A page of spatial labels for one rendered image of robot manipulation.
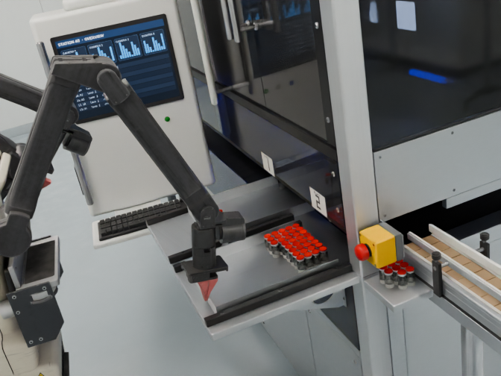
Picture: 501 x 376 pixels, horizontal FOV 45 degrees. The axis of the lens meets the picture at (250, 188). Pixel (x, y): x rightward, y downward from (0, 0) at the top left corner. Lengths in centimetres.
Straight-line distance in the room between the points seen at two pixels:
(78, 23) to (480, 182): 137
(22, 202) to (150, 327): 185
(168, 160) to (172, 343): 171
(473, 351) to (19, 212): 107
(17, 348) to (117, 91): 74
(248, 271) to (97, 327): 167
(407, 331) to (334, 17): 88
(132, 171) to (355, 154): 112
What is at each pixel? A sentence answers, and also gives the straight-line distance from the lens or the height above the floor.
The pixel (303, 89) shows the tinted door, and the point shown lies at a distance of 152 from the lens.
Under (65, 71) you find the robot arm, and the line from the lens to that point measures 120.
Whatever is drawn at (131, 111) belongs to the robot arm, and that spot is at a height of 143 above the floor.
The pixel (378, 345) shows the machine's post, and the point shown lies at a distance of 169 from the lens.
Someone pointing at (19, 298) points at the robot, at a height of 103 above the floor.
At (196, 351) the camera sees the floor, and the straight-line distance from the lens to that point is 283.
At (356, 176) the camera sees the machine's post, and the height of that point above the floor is 116.
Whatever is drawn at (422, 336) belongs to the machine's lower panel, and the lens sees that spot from 177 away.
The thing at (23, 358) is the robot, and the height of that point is 85.
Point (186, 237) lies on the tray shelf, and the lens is 186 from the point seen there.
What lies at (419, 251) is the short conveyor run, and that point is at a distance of 154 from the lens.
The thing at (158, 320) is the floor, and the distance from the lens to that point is 308.
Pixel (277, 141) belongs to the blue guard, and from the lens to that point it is 176.
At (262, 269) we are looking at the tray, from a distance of 162.
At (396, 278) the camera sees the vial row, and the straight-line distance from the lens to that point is 149.
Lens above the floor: 175
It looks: 25 degrees down
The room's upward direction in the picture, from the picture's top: 11 degrees counter-clockwise
